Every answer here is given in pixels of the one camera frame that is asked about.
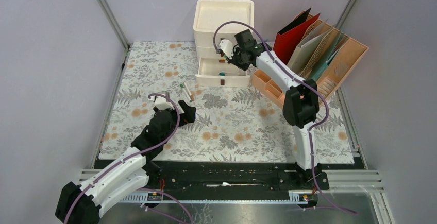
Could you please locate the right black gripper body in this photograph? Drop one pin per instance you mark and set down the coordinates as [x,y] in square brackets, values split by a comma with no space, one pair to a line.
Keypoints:
[238,60]

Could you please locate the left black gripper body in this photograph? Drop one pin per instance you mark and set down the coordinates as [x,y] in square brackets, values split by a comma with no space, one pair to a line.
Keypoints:
[185,117]

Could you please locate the teal capped white marker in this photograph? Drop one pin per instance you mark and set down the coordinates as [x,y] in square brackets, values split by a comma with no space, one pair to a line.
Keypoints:
[227,74]

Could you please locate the white three-drawer organizer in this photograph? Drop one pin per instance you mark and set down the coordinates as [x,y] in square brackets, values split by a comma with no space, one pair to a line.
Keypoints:
[209,16]

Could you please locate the red folder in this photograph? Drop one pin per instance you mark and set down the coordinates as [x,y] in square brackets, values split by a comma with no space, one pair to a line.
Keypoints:
[288,37]

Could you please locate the beige folder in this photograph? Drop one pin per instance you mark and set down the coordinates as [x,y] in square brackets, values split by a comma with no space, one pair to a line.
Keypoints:
[310,48]

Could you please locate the teal folder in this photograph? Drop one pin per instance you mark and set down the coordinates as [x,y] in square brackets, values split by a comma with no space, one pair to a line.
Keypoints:
[325,59]

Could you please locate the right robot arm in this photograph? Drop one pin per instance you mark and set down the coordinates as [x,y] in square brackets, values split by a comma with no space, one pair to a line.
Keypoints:
[300,105]

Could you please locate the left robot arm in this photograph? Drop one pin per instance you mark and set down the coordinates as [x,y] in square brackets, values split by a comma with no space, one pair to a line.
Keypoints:
[89,201]

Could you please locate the floral table mat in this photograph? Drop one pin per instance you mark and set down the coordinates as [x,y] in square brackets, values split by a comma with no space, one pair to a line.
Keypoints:
[232,124]

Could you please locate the orange plastic file rack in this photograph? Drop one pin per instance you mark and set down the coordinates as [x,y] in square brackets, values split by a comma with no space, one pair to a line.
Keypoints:
[332,60]

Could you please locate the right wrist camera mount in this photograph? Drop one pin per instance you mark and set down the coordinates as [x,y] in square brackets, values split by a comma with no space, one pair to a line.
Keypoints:
[226,49]

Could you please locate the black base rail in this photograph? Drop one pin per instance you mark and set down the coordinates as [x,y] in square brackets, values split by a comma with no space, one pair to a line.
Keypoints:
[233,180]

